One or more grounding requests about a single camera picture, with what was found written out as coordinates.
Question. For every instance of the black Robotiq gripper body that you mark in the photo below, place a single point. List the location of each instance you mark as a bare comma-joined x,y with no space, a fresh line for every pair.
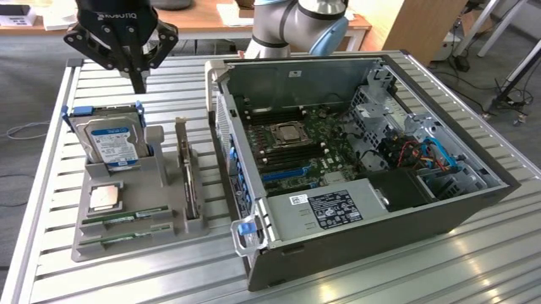
117,19

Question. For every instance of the green RAM stick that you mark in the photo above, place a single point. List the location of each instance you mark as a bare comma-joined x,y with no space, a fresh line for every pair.
121,238
120,219

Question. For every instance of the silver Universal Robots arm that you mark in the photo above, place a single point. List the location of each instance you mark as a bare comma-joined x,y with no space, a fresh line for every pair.
274,25

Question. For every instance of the white book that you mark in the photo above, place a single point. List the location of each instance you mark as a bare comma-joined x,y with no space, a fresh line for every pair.
54,23

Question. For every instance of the wooden desk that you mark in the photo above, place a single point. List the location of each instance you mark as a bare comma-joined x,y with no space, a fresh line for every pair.
203,19
25,30

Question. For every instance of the dark bowl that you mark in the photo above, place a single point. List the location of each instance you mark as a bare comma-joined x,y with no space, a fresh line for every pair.
172,3

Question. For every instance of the black and white box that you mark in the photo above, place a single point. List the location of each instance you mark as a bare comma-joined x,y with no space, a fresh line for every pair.
16,20

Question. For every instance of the white paper stack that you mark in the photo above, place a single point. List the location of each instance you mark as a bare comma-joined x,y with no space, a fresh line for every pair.
232,19

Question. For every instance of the brown cardboard box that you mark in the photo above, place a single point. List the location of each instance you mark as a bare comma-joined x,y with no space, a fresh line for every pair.
244,9

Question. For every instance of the hard disk with blue rails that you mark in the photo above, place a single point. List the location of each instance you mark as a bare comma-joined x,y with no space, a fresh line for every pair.
109,142

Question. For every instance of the silver CPU chip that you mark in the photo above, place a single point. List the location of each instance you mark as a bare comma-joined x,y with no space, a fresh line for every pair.
103,198
291,133

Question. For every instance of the graphics card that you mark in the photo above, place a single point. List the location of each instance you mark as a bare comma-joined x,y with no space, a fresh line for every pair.
188,183

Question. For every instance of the grey parts rack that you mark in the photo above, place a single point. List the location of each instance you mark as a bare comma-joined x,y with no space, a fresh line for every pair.
139,193

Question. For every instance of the blue expansion slot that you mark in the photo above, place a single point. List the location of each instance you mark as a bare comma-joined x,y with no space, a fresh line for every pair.
283,174

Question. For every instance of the green motherboard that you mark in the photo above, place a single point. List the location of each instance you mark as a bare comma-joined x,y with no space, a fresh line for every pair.
338,149

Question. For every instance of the perforated metal drive cage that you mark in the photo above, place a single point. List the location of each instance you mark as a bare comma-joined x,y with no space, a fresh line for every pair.
371,133

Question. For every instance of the silver chipset heatsink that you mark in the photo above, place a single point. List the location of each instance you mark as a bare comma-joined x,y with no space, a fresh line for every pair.
336,179

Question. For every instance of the wooden cabinet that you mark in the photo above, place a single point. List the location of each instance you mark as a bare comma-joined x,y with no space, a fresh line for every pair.
422,31

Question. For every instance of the blue case release latch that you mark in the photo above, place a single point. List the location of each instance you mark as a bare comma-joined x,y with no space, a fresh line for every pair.
246,229

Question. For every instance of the grey power supply unit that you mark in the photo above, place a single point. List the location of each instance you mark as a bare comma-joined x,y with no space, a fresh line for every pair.
287,221

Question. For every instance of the white box device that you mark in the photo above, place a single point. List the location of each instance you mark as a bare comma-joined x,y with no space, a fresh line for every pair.
443,50

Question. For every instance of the black power adapter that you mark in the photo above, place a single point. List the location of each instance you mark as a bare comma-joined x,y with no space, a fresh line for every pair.
461,65

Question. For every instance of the black wheeled stand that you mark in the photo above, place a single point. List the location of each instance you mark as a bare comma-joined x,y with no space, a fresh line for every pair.
498,100

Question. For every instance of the black open PC case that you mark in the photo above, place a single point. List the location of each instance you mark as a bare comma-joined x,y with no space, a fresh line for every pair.
379,247

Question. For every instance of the metal disk bay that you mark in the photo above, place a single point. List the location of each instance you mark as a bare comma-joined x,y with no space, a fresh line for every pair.
461,187

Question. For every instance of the white table frame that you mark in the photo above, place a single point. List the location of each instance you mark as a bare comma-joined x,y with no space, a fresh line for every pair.
501,28

